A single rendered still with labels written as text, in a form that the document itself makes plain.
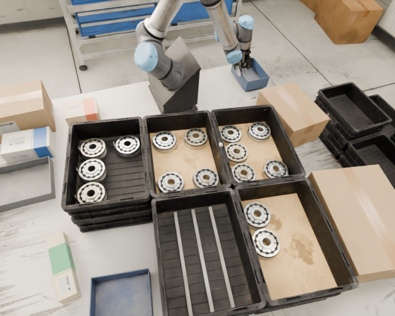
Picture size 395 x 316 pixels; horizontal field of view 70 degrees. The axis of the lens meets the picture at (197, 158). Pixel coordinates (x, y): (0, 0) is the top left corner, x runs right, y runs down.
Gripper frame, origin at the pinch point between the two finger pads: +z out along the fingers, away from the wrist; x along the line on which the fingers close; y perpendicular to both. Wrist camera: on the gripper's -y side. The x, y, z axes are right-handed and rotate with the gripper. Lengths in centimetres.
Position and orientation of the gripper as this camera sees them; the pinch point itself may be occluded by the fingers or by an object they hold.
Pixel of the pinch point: (239, 73)
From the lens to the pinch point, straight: 175.6
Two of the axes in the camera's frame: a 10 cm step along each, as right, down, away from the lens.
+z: 0.5, 5.5, 8.4
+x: 9.4, -3.1, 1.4
